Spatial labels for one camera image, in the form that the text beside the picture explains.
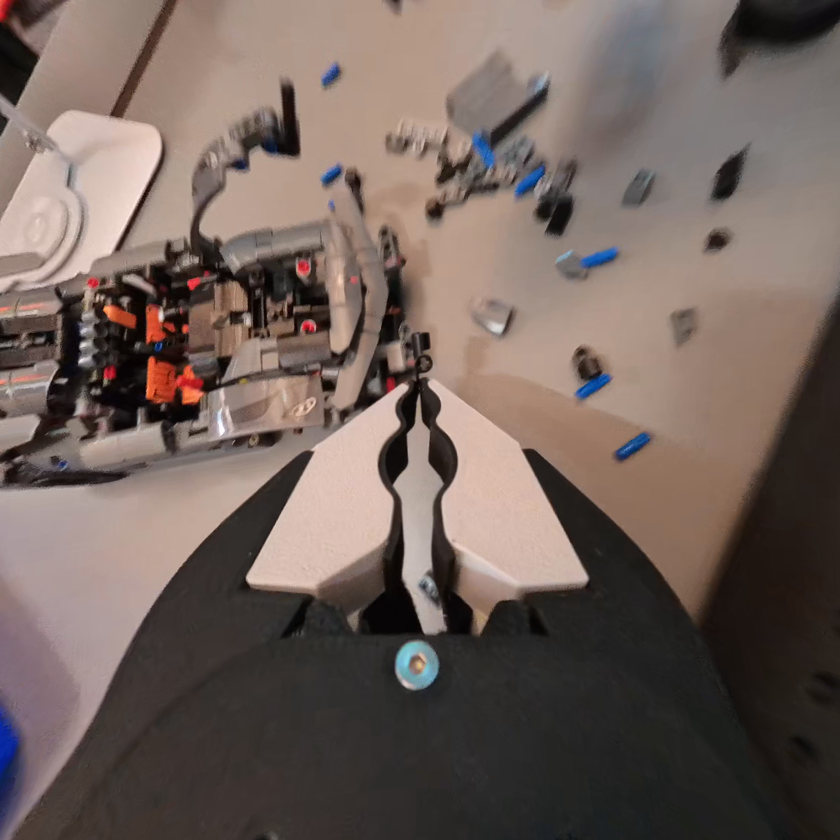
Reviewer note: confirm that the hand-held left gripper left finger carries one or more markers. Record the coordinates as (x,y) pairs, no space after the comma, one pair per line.
(315,525)

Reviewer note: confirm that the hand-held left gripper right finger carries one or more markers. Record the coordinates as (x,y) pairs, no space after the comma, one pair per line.
(518,525)

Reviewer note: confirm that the black lego axle connector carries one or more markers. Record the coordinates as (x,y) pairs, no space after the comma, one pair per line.
(421,361)

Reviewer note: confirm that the grey curved slope piece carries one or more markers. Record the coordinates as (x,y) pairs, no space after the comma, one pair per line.
(492,316)

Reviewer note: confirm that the grey lego car model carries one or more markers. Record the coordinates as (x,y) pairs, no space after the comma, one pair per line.
(197,341)

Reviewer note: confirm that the grey lego panel assembly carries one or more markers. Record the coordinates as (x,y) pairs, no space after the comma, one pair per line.
(495,98)

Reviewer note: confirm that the black angled lego connector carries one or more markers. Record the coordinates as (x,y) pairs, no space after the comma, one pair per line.
(586,361)

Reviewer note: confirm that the grey lego slope tile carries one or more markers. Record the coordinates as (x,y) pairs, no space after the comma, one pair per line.
(571,264)

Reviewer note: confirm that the pile of small lego pieces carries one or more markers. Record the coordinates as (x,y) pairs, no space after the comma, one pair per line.
(558,197)

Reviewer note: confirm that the black lego pin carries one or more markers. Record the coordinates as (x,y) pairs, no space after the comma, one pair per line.
(354,187)

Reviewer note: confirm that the long blue lego pin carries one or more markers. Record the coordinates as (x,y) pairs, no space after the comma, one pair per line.
(482,148)

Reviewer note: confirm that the light grey long lego plate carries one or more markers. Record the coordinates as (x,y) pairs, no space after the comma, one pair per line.
(417,140)

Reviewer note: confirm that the black flat lego liftarm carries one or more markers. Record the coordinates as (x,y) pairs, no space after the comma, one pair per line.
(728,174)

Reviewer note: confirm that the black lego wheel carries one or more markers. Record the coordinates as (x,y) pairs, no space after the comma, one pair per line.
(781,13)

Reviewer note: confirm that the grey studded slope piece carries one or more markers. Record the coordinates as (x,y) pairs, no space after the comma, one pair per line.
(638,187)
(428,585)

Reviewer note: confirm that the small black rounded brick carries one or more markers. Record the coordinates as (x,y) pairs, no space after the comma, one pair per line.
(717,240)

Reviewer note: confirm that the blue plastic bin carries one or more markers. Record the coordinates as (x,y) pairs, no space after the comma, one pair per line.
(6,748)

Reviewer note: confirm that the white rounded board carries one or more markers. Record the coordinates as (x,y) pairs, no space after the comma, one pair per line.
(111,170)

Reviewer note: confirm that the grey lego bracket piece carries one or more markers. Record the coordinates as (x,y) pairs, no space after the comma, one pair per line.
(682,325)

